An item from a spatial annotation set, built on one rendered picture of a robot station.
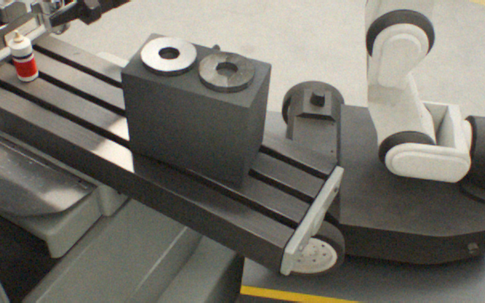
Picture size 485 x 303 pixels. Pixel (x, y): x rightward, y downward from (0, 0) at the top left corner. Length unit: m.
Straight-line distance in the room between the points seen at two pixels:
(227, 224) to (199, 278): 0.81
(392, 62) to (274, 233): 0.50
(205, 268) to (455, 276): 0.72
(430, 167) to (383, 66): 0.35
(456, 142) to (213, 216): 0.75
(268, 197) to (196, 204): 0.13
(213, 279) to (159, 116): 0.90
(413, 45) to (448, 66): 1.80
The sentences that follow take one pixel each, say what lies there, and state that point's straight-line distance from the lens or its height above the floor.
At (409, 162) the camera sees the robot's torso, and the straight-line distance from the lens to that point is 1.50.
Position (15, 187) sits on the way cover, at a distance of 1.12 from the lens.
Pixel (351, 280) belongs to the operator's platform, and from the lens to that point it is 1.60.
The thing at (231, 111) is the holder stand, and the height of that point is 1.12.
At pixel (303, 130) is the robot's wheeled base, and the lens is 1.65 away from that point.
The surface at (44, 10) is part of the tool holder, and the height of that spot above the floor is 1.15.
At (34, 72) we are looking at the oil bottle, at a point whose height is 0.97.
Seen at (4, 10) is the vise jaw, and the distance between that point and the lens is 1.29.
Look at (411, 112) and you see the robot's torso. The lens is 1.45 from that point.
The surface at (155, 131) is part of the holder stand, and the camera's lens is 1.00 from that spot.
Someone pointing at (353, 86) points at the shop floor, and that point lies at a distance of 2.77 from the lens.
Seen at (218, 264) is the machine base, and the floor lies 0.20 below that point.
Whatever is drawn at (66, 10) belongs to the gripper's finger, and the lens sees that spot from 1.08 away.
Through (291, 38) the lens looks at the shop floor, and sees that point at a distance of 3.00.
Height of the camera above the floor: 1.73
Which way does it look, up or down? 47 degrees down
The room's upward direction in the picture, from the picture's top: 5 degrees clockwise
